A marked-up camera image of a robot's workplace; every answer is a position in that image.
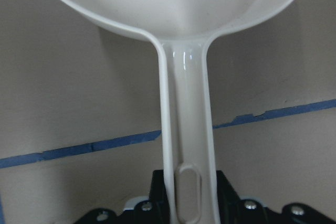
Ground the white plastic dustpan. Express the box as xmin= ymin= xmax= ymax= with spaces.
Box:
xmin=61 ymin=0 xmax=293 ymax=223

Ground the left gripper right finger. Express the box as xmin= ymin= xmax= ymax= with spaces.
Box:
xmin=216 ymin=170 xmax=268 ymax=223

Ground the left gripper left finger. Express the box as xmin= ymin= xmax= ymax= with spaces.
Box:
xmin=124 ymin=170 xmax=170 ymax=224

